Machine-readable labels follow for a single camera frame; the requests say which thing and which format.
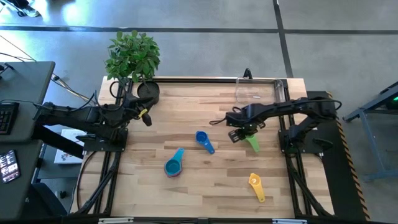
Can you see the black phone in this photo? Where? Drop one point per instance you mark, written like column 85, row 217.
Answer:
column 9, row 166

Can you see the blue-grey metal cart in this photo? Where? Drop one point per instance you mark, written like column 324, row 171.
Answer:
column 370, row 140

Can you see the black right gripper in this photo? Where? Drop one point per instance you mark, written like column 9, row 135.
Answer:
column 245, row 116

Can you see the yellow measuring cup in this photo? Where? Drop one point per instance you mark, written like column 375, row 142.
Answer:
column 256, row 185

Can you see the black mat with hazard stripes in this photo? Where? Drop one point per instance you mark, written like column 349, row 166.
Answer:
column 335, row 174

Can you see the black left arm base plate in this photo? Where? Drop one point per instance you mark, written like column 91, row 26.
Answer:
column 102, row 144

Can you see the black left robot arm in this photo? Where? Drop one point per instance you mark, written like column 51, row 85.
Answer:
column 77, row 115

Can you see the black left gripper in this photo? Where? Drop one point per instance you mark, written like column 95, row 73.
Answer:
column 133, row 105

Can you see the silver metal bracket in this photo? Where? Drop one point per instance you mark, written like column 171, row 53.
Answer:
column 289, row 221
column 115, row 220

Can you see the black table clamp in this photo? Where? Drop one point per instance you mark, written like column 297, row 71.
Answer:
column 247, row 74

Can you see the green plant in black pot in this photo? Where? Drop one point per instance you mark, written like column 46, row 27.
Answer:
column 133, row 56

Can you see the blue measuring cup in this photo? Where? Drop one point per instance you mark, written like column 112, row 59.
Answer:
column 202, row 137

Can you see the teal measuring cup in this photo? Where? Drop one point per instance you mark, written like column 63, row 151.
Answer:
column 173, row 166

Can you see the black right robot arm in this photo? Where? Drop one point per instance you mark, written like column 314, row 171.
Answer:
column 295, row 107

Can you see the green measuring cup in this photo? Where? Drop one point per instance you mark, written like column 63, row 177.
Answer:
column 254, row 143

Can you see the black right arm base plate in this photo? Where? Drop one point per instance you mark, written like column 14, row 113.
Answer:
column 306, row 146

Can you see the black keyboard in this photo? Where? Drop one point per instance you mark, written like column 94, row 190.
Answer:
column 7, row 118

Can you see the white printed paper sheet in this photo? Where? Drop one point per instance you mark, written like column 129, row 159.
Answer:
column 66, row 152

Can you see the grey desk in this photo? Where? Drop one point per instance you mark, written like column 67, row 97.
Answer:
column 28, row 84
column 15, row 196

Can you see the clear plastic basket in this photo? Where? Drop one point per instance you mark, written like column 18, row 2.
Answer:
column 258, row 90

